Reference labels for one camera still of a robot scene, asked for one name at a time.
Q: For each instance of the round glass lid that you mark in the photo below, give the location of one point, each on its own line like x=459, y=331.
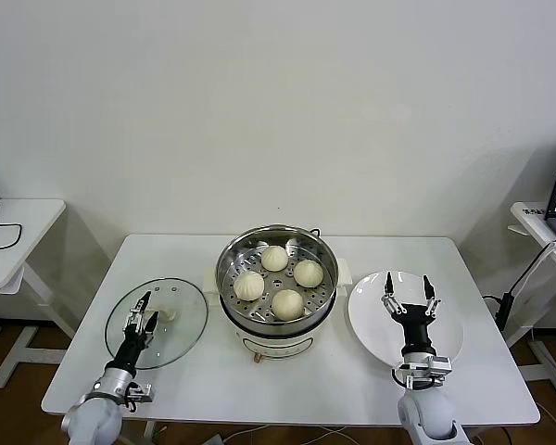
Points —
x=185, y=334

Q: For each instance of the white side table with laptop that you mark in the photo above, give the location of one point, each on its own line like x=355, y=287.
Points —
x=533, y=211

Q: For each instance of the cream electric cooker base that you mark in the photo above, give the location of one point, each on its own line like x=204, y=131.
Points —
x=278, y=345

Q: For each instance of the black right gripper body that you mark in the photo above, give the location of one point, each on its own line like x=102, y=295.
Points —
x=416, y=329

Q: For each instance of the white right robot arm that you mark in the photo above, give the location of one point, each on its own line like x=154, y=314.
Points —
x=426, y=412

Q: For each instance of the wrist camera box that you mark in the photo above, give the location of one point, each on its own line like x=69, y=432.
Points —
x=142, y=392
x=440, y=366

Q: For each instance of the black power brick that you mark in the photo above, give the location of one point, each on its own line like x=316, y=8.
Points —
x=504, y=310

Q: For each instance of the stainless steel steamer basket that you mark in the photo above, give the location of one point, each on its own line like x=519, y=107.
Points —
x=278, y=280

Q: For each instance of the white power strip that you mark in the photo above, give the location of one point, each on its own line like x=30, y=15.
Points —
x=215, y=440

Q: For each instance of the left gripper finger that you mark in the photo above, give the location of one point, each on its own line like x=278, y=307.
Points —
x=138, y=317
x=151, y=323

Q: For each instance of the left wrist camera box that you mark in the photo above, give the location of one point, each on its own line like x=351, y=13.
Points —
x=142, y=392

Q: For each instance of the white steamed baozi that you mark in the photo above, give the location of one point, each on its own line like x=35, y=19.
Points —
x=274, y=258
x=308, y=272
x=248, y=286
x=287, y=304

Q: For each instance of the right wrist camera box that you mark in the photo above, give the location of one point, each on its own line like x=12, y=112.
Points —
x=440, y=366

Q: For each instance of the white side table with charger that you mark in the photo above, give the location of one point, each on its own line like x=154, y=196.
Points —
x=28, y=232

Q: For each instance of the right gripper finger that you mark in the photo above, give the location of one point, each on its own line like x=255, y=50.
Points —
x=390, y=296
x=430, y=299

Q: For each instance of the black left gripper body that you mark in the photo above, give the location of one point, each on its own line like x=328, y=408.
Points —
x=133, y=347

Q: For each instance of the white round plate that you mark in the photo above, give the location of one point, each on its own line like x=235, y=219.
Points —
x=370, y=324

